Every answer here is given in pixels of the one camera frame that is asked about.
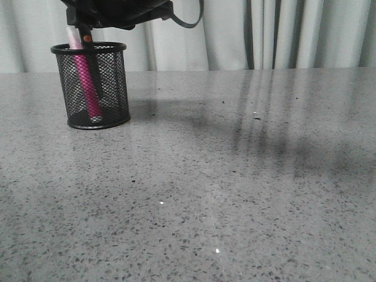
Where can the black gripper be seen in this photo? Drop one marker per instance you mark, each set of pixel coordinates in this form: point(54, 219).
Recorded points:
point(117, 14)

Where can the grey orange handled scissors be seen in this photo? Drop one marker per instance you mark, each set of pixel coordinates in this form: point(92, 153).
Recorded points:
point(87, 43)

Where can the pink white pen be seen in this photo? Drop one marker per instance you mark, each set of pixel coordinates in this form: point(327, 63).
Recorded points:
point(86, 82)

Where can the black mesh pen cup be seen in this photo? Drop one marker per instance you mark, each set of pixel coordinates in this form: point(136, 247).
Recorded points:
point(112, 77)

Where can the grey pleated curtain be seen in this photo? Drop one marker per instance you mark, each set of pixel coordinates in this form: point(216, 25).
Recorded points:
point(229, 35)

